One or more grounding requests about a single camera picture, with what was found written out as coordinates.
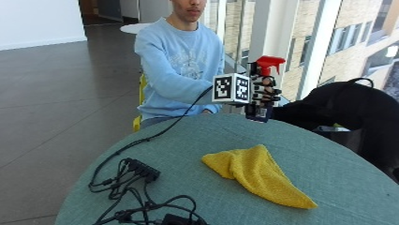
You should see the red-topped spray bottle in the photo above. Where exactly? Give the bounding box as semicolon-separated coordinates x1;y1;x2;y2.
243;55;287;124

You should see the white marker cube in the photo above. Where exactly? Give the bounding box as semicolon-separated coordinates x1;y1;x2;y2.
210;72;252;105

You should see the black backpack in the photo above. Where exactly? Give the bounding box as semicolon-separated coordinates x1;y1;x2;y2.
271;77;399;176

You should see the the person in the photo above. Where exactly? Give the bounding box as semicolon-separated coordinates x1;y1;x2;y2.
133;0;226;129

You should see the yellow cloth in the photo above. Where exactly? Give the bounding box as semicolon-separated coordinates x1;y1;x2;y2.
200;143;319;210

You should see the yellow chair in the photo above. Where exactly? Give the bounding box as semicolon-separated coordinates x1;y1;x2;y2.
131;73;149;133

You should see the white round table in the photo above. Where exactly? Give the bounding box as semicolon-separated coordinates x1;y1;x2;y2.
118;22;154;35

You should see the black power adapter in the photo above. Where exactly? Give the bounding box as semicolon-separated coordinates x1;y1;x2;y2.
161;213;196;225

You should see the black cable to glove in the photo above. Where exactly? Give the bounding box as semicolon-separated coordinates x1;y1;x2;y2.
87;84;215;188

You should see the black cable hub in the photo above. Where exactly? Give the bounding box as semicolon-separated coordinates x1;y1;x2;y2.
123;157;162;183

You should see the tangle of black cables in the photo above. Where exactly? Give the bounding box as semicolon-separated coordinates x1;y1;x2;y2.
87;157;210;225

